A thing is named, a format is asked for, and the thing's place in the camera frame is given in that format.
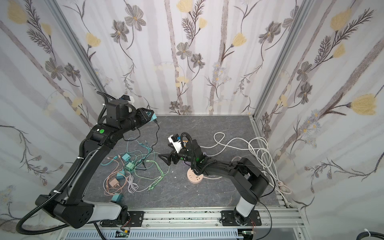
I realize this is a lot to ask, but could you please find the pink round power strip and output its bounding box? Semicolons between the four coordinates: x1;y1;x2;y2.
187;168;204;185

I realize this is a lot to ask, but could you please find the teal USB charger plug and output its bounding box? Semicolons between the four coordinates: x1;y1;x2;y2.
125;162;135;172

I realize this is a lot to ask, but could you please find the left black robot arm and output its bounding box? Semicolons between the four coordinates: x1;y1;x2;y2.
16;95;155;235

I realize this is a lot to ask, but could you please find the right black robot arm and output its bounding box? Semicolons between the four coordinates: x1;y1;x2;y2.
159;133;270;226

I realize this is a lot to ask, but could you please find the pink charger plug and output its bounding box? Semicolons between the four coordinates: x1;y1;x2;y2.
109;178;120;188

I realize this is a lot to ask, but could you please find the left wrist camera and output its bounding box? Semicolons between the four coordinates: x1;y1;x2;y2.
119;95;136;113

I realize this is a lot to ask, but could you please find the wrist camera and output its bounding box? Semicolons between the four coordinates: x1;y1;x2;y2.
119;95;136;113
168;134;183;154

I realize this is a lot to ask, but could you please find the black charging cable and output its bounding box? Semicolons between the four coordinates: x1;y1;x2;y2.
122;119;161;169

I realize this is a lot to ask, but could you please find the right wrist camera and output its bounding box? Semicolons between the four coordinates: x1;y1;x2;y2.
168;134;183;154

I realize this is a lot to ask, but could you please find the teal multi-head charging cable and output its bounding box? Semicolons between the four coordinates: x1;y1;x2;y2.
100;138;163;181

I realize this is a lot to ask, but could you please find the white power cords bundle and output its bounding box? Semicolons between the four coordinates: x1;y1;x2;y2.
199;131;292;208

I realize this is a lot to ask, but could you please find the light green charging cable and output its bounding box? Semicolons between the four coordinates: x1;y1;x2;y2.
134;160;171;192

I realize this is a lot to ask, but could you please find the pink charging cable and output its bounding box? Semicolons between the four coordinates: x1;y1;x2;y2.
103;155;128;196

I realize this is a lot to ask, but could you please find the white charging cable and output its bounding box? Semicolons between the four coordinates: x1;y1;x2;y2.
127;175;142;195

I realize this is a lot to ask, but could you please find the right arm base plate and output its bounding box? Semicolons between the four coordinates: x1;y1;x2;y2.
219;210;262;227

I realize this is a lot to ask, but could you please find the white slotted cable duct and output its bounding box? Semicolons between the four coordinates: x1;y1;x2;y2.
64;229;244;240

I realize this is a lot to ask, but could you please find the teal charger near rail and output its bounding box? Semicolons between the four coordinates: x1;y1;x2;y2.
111;194;123;203

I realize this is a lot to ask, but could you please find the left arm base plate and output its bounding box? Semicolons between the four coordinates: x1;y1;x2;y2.
100;210;145;228

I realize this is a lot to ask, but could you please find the aluminium mounting rail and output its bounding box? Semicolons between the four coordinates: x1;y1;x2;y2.
56;206;307;232

